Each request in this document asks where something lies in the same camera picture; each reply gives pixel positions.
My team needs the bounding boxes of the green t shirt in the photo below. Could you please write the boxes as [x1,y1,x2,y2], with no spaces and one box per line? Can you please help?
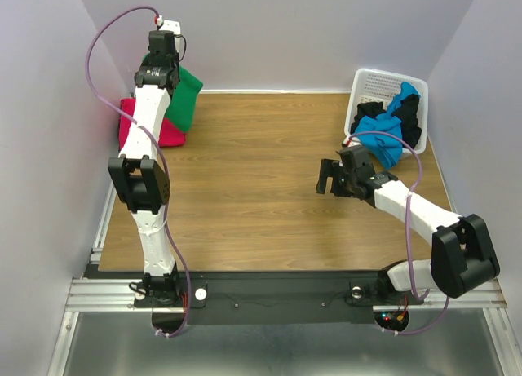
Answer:
[164,64,203,134]

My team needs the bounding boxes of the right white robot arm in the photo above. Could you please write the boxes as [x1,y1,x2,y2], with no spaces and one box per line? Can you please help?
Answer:
[316,145,500,303]

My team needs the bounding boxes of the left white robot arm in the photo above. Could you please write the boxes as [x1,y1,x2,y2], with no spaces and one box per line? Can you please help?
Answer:
[108,30,182,306]

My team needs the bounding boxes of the blue t shirt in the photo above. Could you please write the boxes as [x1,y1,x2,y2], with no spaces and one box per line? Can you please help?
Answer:
[355,82,420,170]

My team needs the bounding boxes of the folded pink t shirt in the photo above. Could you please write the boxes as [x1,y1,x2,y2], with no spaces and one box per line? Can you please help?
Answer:
[118,98,186,149]

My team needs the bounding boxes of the black t shirt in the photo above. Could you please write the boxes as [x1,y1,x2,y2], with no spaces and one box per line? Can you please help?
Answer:
[350,94,422,148]

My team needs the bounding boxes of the white plastic laundry basket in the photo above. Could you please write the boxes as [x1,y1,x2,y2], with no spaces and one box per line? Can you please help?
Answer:
[343,68,429,155]

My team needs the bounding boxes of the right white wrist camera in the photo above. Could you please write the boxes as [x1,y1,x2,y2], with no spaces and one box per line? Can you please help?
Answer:
[342,137,361,147]

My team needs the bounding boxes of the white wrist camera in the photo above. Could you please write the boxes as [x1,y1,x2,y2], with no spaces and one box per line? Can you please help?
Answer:
[154,15,181,36]
[342,137,361,147]

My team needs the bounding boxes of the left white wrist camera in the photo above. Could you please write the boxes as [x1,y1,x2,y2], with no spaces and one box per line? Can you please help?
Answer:
[154,15,181,36]

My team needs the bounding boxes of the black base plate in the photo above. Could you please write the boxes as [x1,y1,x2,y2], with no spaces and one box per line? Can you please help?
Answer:
[134,271,425,326]

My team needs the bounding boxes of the aluminium frame rail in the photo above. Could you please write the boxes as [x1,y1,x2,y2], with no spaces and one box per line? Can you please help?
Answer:
[46,94,509,376]

